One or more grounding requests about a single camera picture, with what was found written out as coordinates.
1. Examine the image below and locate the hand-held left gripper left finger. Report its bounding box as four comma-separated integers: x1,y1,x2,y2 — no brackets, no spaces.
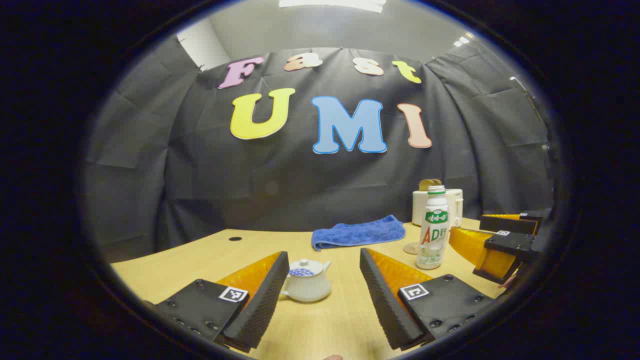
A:
150,251,291,353

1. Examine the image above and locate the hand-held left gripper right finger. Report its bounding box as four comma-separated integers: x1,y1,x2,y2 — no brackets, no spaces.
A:
359,247,501,351

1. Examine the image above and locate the white ceramic teacup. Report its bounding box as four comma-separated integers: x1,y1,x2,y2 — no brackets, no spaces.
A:
280,260,332,303

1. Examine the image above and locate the white green-label water bottle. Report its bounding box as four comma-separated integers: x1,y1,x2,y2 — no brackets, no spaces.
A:
416,185,450,270

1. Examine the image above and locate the white toaster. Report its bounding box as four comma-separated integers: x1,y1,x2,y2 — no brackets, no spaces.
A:
412,188,464,229

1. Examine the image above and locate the blue towel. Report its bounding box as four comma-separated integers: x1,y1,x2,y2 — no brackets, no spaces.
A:
311,215,406,251

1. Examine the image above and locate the black backdrop cloth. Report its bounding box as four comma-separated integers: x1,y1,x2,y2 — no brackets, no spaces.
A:
82,35,556,263

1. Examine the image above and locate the long ceiling light panel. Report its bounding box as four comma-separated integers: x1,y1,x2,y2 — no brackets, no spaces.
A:
278,0,387,14

